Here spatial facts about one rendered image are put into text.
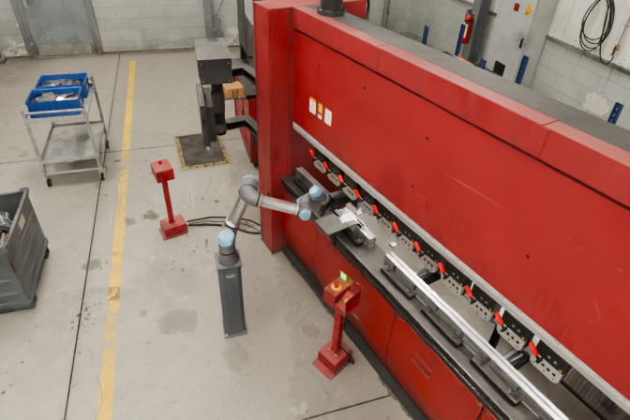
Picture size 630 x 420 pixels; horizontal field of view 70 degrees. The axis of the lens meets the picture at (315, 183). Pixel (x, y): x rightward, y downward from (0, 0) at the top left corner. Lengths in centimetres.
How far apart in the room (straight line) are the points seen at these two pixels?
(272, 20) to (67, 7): 686
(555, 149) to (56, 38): 915
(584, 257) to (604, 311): 23
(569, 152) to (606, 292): 57
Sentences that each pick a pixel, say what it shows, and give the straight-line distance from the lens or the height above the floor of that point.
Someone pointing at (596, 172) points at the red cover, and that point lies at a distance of 192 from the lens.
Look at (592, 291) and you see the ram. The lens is 215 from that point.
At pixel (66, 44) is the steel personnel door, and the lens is 1003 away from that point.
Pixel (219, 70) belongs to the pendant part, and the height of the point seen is 186.
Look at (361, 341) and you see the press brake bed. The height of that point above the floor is 5.
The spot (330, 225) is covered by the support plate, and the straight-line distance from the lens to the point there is 323.
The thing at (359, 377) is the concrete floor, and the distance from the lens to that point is 365.
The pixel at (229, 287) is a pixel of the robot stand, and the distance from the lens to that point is 340.
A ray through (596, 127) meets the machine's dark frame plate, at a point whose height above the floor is 230.
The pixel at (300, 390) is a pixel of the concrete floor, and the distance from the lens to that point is 356.
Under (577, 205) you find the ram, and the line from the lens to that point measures 203.
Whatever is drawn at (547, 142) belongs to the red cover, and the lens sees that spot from 199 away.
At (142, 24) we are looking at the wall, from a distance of 981.
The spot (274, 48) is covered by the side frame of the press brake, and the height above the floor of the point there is 202.
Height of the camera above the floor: 307
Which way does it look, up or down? 35 degrees down
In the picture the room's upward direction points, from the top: 3 degrees clockwise
